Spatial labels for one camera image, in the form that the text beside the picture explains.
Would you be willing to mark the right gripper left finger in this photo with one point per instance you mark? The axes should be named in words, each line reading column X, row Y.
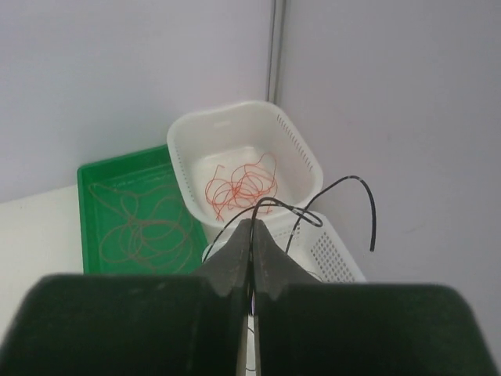
column 112, row 324

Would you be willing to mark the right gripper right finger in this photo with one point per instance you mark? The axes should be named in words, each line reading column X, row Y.
column 306, row 327

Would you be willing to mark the white perforated basket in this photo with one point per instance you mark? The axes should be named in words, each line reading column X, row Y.
column 318, row 250

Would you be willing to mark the green plastic tray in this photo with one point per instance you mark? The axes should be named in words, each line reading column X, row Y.
column 133, row 218

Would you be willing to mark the white plastic tub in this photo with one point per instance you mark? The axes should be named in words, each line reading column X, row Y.
column 226, row 159

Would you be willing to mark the right aluminium corner post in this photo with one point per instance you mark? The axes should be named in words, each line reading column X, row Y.
column 277, row 22

